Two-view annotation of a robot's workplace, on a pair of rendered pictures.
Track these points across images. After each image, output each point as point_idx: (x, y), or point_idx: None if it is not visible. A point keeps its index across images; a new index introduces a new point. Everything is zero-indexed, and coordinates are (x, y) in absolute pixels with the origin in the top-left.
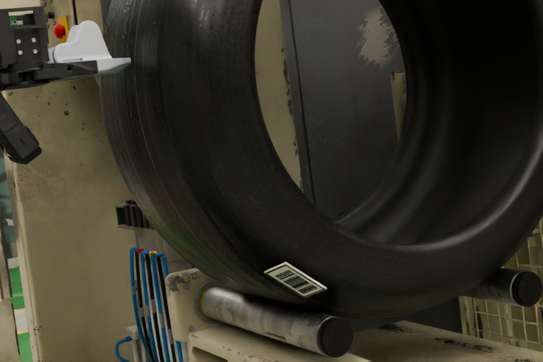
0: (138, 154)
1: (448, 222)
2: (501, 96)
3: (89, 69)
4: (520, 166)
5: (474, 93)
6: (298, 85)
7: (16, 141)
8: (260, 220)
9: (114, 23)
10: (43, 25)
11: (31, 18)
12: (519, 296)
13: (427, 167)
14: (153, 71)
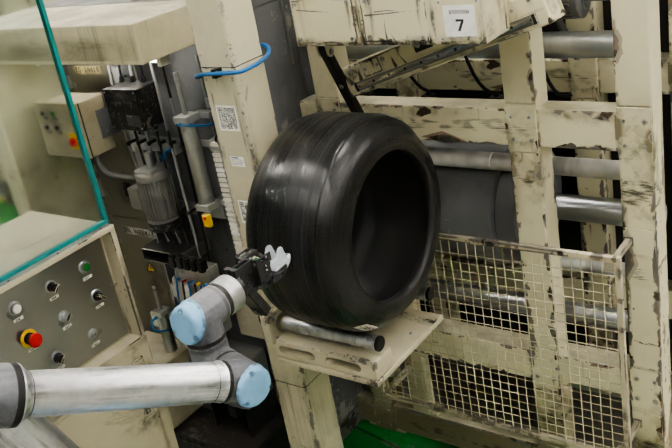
0: (290, 289)
1: (378, 259)
2: (393, 196)
3: (285, 269)
4: (424, 245)
5: (377, 192)
6: None
7: (264, 309)
8: (357, 311)
9: (265, 230)
10: (270, 259)
11: (264, 257)
12: (428, 298)
13: (358, 230)
14: (310, 263)
